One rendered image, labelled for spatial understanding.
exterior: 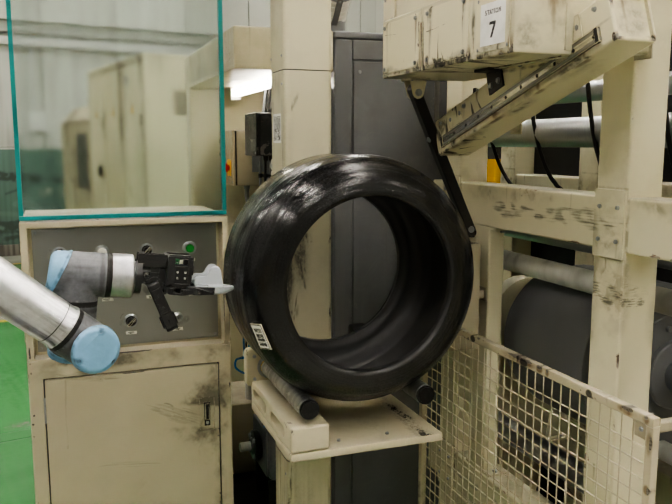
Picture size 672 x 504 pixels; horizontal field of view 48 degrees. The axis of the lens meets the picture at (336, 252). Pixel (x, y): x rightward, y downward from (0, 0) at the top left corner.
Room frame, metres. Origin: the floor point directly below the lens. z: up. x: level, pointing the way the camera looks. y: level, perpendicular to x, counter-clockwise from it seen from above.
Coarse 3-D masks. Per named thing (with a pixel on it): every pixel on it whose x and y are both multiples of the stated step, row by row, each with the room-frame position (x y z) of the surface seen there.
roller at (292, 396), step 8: (264, 368) 1.83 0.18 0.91; (272, 376) 1.76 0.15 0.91; (280, 384) 1.69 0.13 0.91; (288, 384) 1.66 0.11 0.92; (280, 392) 1.70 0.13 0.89; (288, 392) 1.63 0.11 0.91; (296, 392) 1.61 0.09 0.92; (304, 392) 1.60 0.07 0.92; (288, 400) 1.63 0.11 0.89; (296, 400) 1.58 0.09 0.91; (304, 400) 1.55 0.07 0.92; (312, 400) 1.55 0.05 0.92; (296, 408) 1.57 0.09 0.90; (304, 408) 1.54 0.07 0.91; (312, 408) 1.55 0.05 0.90; (304, 416) 1.54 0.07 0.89; (312, 416) 1.55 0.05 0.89
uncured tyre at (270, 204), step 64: (256, 192) 1.71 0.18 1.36; (320, 192) 1.55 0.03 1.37; (384, 192) 1.59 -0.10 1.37; (256, 256) 1.52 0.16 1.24; (448, 256) 1.65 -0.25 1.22; (256, 320) 1.52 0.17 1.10; (384, 320) 1.89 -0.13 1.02; (448, 320) 1.65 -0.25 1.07; (320, 384) 1.55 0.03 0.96; (384, 384) 1.60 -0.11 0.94
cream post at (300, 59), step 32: (288, 0) 1.92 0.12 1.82; (320, 0) 1.95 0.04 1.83; (288, 32) 1.92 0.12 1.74; (320, 32) 1.95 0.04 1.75; (288, 64) 1.92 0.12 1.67; (320, 64) 1.95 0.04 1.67; (288, 96) 1.92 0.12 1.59; (320, 96) 1.95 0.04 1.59; (288, 128) 1.92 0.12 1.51; (320, 128) 1.95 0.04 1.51; (288, 160) 1.92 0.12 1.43; (320, 224) 1.95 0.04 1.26; (320, 256) 1.95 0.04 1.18; (288, 288) 1.92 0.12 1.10; (320, 288) 1.95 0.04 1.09; (320, 320) 1.95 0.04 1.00; (288, 480) 1.92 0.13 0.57; (320, 480) 1.95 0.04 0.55
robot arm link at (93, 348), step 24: (0, 264) 1.26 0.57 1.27; (0, 288) 1.25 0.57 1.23; (24, 288) 1.27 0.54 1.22; (0, 312) 1.26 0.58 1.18; (24, 312) 1.27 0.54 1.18; (48, 312) 1.29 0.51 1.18; (72, 312) 1.32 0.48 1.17; (48, 336) 1.29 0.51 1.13; (72, 336) 1.31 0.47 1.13; (96, 336) 1.32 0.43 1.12; (72, 360) 1.30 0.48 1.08; (96, 360) 1.32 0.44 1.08
